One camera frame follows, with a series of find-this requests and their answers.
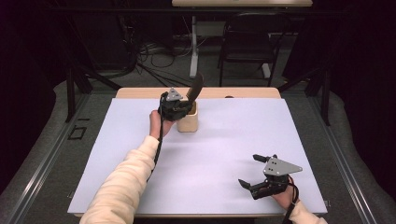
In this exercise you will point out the metal floor rail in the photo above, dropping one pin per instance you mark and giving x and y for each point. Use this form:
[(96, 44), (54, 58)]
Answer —
[(345, 168), (40, 165)]

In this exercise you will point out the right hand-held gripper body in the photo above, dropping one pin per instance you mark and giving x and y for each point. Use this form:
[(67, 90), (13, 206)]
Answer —
[(277, 169)]

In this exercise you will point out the person's right hand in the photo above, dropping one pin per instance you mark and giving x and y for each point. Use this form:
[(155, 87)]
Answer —
[(285, 197)]

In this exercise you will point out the black horizontal bar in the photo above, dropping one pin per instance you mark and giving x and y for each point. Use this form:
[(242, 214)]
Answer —
[(124, 10)]

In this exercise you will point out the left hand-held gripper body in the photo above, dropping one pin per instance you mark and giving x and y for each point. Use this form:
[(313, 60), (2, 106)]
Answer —
[(171, 107)]

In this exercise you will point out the wooden table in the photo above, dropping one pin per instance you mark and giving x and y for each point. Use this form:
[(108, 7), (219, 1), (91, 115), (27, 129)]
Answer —
[(140, 92)]

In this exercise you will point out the black folding chair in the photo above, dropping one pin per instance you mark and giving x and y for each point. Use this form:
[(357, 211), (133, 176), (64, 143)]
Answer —
[(249, 46)]

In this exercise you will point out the white-legged desk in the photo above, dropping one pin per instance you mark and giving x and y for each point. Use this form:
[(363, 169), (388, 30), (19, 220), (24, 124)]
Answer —
[(243, 2)]

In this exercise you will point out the white table mat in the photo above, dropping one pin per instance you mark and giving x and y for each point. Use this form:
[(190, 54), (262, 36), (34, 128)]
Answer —
[(218, 155)]

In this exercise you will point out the square wooden cup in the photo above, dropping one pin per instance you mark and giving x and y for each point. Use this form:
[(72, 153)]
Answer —
[(190, 123)]

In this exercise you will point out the person's left hand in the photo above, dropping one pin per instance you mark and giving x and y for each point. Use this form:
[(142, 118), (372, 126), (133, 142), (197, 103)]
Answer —
[(157, 124)]

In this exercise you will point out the black comb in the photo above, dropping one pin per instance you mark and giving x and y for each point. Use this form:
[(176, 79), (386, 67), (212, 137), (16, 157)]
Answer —
[(196, 85)]

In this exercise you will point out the black metal stand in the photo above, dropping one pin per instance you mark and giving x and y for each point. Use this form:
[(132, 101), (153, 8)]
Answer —
[(71, 93), (325, 96)]

